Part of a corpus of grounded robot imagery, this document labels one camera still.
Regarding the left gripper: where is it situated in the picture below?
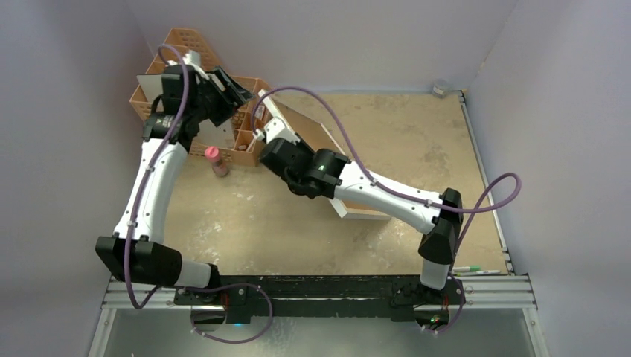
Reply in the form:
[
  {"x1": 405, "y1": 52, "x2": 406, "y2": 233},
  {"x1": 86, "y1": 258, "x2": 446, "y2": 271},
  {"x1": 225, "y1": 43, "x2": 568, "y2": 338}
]
[{"x1": 189, "y1": 67, "x2": 254, "y2": 126}]

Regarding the white wooden picture frame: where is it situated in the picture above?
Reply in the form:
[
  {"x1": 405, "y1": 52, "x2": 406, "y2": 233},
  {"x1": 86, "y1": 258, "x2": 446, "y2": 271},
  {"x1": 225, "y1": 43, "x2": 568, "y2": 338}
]
[{"x1": 255, "y1": 96, "x2": 390, "y2": 220}]

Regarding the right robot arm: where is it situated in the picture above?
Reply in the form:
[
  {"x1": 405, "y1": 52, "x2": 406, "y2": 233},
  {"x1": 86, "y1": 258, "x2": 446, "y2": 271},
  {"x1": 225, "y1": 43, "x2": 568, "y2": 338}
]
[{"x1": 259, "y1": 138, "x2": 463, "y2": 303}]

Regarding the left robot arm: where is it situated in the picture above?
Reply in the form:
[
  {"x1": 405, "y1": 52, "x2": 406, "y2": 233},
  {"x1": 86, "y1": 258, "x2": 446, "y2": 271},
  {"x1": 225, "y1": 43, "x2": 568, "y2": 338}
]
[{"x1": 95, "y1": 65, "x2": 253, "y2": 304}]

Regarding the white board in organizer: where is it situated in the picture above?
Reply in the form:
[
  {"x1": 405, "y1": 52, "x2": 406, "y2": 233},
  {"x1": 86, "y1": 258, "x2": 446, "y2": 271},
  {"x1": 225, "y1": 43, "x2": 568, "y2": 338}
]
[{"x1": 130, "y1": 74, "x2": 235, "y2": 148}]

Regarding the orange plastic desk organizer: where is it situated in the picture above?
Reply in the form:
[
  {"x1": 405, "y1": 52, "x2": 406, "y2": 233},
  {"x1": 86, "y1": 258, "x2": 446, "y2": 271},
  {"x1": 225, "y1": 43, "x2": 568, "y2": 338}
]
[{"x1": 144, "y1": 28, "x2": 271, "y2": 167}]

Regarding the pink capped small bottle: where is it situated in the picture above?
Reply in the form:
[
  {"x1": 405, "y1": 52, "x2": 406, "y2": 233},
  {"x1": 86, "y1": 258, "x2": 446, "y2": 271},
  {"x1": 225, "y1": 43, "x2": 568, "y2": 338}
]
[{"x1": 205, "y1": 147, "x2": 229, "y2": 177}]

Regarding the small clear jar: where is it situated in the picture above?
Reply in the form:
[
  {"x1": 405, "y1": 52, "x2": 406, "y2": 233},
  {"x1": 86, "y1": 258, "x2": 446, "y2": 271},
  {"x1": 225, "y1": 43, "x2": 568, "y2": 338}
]
[{"x1": 432, "y1": 79, "x2": 450, "y2": 98}]

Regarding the green capped marker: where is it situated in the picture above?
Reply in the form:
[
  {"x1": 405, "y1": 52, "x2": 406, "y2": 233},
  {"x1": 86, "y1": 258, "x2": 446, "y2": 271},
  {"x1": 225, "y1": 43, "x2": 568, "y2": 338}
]
[{"x1": 453, "y1": 266, "x2": 481, "y2": 273}]

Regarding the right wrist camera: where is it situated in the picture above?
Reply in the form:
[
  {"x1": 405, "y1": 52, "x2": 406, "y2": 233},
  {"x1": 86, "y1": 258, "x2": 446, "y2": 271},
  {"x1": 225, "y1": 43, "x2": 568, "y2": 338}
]
[{"x1": 253, "y1": 117, "x2": 301, "y2": 144}]

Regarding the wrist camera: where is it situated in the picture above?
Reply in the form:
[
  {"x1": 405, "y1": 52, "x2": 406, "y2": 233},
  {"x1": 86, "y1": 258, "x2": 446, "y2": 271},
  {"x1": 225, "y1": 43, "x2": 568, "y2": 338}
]
[
  {"x1": 253, "y1": 117, "x2": 301, "y2": 144},
  {"x1": 164, "y1": 50, "x2": 210, "y2": 83}
]

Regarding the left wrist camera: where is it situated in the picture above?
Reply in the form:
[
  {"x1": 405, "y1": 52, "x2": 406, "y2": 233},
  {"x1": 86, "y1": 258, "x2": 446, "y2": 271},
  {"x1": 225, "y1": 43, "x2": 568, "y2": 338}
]
[{"x1": 164, "y1": 50, "x2": 210, "y2": 83}]

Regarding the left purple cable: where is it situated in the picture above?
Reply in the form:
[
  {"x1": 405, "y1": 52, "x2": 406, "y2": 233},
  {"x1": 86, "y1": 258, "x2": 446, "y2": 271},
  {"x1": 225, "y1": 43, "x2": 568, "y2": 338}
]
[{"x1": 123, "y1": 44, "x2": 190, "y2": 310}]

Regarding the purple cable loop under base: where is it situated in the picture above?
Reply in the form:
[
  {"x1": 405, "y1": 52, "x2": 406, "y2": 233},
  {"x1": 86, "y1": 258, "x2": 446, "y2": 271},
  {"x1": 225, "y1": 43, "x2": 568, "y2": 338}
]
[{"x1": 190, "y1": 283, "x2": 275, "y2": 345}]

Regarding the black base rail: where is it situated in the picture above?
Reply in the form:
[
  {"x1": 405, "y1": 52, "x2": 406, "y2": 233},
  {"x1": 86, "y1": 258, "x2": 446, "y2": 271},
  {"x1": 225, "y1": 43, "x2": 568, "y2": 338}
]
[{"x1": 100, "y1": 274, "x2": 538, "y2": 324}]

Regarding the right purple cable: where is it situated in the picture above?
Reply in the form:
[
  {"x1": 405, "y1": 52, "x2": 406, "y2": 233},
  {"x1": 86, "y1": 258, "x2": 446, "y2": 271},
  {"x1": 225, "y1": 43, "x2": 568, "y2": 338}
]
[{"x1": 250, "y1": 86, "x2": 522, "y2": 257}]

